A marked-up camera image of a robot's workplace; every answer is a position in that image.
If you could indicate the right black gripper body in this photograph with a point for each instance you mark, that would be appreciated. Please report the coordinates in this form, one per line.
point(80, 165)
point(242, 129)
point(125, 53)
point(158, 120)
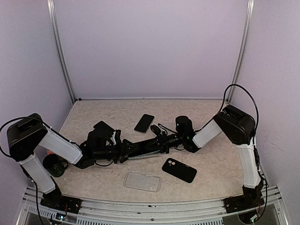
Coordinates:
point(173, 141)

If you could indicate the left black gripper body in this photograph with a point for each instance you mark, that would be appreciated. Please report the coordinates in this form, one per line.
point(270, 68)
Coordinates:
point(108, 153)

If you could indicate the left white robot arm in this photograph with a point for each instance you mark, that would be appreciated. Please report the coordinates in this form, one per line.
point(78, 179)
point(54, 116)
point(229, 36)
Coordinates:
point(36, 146)

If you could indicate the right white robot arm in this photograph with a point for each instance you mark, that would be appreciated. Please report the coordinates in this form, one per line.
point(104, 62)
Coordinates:
point(240, 128)

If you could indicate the black phone left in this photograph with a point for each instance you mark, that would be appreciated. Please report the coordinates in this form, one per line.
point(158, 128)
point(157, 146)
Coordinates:
point(104, 128)

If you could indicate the black phone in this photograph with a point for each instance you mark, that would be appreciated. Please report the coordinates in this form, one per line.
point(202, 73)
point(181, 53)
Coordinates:
point(144, 123)
point(104, 128)

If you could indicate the black phone middle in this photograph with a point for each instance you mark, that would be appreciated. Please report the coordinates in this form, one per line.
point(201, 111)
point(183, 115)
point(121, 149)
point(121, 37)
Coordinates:
point(144, 123)

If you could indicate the black phone case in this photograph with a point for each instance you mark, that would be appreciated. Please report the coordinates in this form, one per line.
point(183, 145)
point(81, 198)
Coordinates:
point(179, 170)

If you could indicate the clear plain phone case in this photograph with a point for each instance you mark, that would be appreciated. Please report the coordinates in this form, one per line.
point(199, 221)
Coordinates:
point(142, 182)

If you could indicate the dark green mug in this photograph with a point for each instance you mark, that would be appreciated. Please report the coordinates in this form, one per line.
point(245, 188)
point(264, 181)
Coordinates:
point(56, 166)

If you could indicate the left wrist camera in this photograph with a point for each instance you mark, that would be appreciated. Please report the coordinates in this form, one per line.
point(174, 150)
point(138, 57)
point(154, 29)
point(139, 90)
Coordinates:
point(115, 136)

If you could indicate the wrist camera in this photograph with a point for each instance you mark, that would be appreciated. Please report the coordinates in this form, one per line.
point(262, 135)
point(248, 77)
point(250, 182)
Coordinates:
point(115, 136)
point(156, 130)

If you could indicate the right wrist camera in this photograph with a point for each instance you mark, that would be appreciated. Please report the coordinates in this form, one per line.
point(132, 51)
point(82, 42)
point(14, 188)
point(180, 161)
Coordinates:
point(156, 130)

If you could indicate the front aluminium rail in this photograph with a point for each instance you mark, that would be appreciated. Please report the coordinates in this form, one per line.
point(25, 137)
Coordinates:
point(102, 212)

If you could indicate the left aluminium frame post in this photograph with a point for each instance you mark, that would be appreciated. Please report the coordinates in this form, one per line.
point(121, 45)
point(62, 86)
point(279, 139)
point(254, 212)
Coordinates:
point(59, 49)

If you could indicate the aluminium frame post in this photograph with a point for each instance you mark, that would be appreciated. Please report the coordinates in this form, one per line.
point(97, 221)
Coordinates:
point(59, 49)
point(244, 41)

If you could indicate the right aluminium frame post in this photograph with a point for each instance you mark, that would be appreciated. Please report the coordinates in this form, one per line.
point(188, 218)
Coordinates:
point(244, 41)

